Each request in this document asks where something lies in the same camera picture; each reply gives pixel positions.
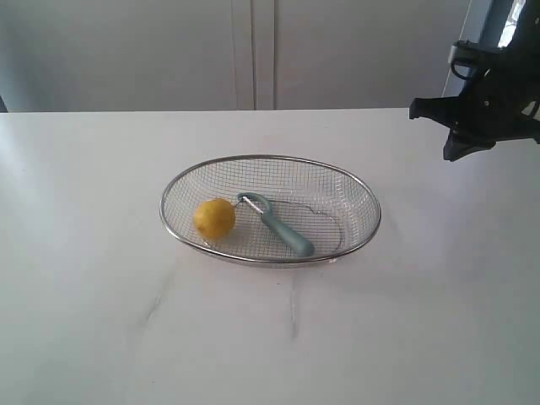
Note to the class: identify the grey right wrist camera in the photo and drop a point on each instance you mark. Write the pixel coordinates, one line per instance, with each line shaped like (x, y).
(466, 58)

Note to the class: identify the steel wire mesh basket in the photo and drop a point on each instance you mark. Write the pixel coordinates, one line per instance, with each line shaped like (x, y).
(289, 211)

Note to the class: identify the teal handled peeler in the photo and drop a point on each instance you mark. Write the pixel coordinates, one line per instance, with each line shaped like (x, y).
(301, 246)

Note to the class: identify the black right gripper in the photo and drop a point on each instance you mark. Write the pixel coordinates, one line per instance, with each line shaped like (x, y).
(496, 104)

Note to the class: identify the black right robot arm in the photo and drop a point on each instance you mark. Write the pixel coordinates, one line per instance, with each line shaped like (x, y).
(524, 45)

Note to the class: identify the yellow lemon with sticker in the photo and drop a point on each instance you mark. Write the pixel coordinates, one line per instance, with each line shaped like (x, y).
(214, 219)

